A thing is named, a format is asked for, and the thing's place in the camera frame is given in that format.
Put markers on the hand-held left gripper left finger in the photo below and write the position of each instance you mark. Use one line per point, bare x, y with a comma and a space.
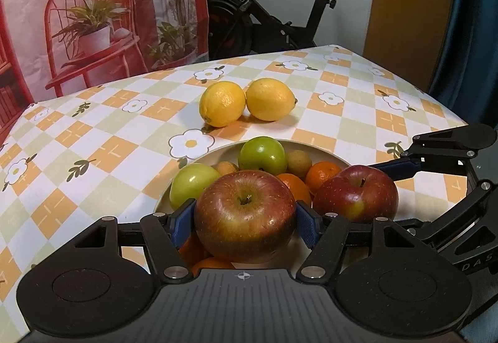
183, 226

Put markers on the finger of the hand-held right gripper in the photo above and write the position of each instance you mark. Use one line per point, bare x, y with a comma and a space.
404, 168
467, 207

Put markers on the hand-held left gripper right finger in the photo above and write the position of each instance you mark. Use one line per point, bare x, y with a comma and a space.
307, 224

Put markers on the yellow-green apple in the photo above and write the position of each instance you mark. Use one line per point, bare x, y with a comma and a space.
190, 183

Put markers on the bright red apple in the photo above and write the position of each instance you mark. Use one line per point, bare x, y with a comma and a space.
356, 191

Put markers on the small tan round fruit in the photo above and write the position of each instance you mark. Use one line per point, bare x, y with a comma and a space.
299, 163

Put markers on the dull red-green apple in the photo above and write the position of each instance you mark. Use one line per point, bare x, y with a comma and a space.
245, 216

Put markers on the beige round plate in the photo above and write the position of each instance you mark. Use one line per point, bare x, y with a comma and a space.
326, 155

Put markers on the small brown round fruit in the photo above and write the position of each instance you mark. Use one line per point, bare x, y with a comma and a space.
227, 167

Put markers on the green apple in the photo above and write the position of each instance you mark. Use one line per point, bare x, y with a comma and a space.
262, 156

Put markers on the checkered floral tablecloth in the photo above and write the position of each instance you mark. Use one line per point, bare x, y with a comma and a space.
116, 179

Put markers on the yellow lemon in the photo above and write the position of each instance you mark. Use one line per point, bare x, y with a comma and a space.
271, 100
222, 104

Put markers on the blue curtain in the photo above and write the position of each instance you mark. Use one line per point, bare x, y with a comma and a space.
474, 36

